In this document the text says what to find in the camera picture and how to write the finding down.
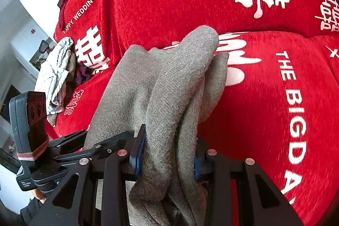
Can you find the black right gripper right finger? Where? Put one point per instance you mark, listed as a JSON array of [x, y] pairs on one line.
[[239, 192]]

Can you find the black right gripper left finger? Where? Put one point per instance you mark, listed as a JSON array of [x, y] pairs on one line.
[[94, 192]]

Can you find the grey knitted garment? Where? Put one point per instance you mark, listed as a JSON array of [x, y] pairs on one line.
[[170, 92]]

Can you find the left hand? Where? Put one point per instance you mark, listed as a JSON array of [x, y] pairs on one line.
[[38, 195]]

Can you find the light blue-white folded cloth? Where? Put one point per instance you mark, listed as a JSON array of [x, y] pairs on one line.
[[53, 74]]

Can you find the dark plaid cloth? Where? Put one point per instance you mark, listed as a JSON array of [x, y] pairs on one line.
[[82, 74]]

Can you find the framed picture on shelf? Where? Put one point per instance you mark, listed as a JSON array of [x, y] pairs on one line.
[[45, 48]]

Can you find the red wedding blanket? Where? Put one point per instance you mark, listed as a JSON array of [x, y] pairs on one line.
[[280, 103]]

